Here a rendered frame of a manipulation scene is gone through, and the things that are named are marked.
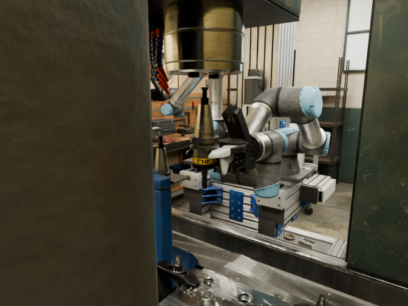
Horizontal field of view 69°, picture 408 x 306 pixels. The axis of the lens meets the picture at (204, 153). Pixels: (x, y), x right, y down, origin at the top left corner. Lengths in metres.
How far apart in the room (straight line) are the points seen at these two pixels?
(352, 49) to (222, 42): 4.69
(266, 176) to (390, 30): 0.62
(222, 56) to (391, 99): 0.72
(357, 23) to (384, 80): 4.13
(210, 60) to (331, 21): 4.85
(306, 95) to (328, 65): 4.14
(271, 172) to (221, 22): 0.45
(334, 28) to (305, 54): 0.55
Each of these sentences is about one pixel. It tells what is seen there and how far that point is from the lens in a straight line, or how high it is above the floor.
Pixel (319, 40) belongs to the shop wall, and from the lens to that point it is 5.36.
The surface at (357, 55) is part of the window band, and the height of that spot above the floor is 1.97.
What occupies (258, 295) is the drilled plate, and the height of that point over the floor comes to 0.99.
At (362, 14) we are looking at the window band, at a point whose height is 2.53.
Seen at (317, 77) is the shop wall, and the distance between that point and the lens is 5.30.
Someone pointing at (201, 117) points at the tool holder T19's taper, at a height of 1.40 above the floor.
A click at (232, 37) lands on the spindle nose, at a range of 0.58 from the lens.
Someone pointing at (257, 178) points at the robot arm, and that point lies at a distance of 0.87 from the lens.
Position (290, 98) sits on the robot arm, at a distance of 1.14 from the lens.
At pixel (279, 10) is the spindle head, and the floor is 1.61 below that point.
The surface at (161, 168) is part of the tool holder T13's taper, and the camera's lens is 0.86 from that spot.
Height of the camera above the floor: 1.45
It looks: 12 degrees down
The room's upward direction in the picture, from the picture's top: straight up
